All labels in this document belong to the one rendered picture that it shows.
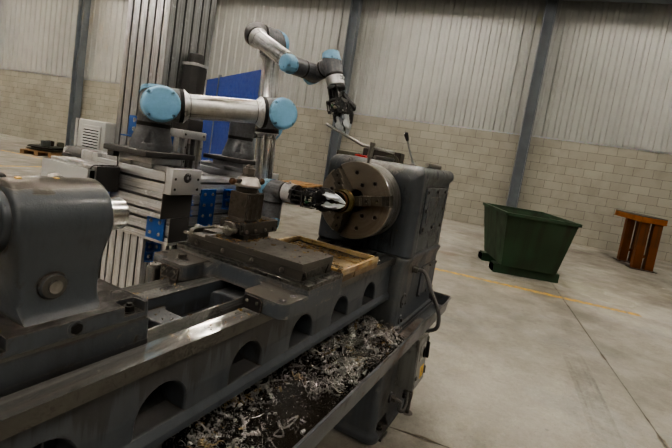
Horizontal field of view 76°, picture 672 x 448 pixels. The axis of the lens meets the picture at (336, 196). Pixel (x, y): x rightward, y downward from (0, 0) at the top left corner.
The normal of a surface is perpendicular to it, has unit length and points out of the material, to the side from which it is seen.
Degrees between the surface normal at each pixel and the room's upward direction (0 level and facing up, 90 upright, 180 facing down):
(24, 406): 0
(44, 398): 0
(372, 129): 90
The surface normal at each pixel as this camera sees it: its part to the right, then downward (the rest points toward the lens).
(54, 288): 0.87, 0.18
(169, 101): 0.34, 0.16
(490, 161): -0.31, 0.04
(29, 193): 0.69, -0.57
